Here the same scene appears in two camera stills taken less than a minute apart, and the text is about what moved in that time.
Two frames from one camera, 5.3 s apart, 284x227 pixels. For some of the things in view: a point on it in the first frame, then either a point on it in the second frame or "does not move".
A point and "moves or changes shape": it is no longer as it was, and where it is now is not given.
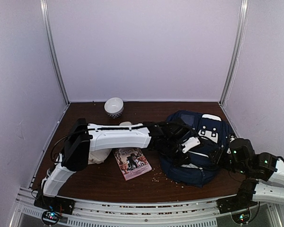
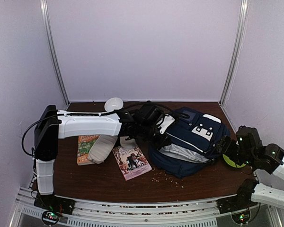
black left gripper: x=185 y=159 -> x=165 y=140
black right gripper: x=218 y=159 -> x=227 y=152
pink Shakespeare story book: x=132 y=162 does not move
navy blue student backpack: x=214 y=134 moves or changes shape
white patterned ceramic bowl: x=114 y=107 does not move
